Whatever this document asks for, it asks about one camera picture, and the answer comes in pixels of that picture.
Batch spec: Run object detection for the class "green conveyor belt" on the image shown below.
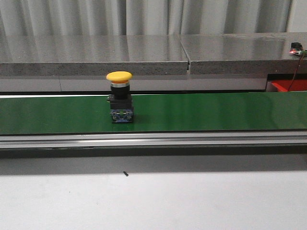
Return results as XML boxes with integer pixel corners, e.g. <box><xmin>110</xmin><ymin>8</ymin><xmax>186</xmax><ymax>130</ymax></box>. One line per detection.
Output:
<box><xmin>0</xmin><ymin>92</ymin><xmax>307</xmax><ymax>135</ymax></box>

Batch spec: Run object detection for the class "grey stone countertop slab right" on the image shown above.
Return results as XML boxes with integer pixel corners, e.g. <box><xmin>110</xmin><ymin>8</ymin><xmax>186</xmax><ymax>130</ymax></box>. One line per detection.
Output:
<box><xmin>180</xmin><ymin>32</ymin><xmax>307</xmax><ymax>75</ymax></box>

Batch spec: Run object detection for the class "grey stone countertop slab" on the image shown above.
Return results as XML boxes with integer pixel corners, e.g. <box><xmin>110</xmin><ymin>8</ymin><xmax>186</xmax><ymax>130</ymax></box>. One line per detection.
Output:
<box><xmin>180</xmin><ymin>32</ymin><xmax>307</xmax><ymax>75</ymax></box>
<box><xmin>0</xmin><ymin>35</ymin><xmax>189</xmax><ymax>76</ymax></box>

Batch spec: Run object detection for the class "red plastic bin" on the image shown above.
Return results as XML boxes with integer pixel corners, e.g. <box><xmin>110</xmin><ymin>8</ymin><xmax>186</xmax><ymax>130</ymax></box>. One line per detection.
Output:
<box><xmin>272</xmin><ymin>80</ymin><xmax>307</xmax><ymax>92</ymax></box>

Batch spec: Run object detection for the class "grey stone countertop slab left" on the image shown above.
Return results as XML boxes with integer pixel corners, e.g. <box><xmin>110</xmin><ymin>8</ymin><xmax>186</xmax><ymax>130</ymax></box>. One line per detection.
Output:
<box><xmin>0</xmin><ymin>35</ymin><xmax>189</xmax><ymax>76</ymax></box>

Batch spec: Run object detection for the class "small sensor circuit board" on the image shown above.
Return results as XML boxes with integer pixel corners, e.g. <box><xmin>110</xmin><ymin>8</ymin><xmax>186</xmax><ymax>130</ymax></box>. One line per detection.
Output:
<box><xmin>289</xmin><ymin>42</ymin><xmax>307</xmax><ymax>56</ymax></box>

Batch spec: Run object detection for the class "grey pleated curtain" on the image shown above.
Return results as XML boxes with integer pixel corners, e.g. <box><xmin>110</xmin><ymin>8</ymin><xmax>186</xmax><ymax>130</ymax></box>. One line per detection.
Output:
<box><xmin>0</xmin><ymin>0</ymin><xmax>307</xmax><ymax>36</ymax></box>

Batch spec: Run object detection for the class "aluminium conveyor side rail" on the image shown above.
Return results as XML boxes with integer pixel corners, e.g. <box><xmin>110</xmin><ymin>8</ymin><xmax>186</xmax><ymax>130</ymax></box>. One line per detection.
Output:
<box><xmin>0</xmin><ymin>130</ymin><xmax>307</xmax><ymax>150</ymax></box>

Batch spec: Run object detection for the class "thin red orange wire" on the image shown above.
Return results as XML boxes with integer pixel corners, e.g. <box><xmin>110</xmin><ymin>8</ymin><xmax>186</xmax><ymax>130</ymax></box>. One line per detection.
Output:
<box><xmin>287</xmin><ymin>54</ymin><xmax>305</xmax><ymax>92</ymax></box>

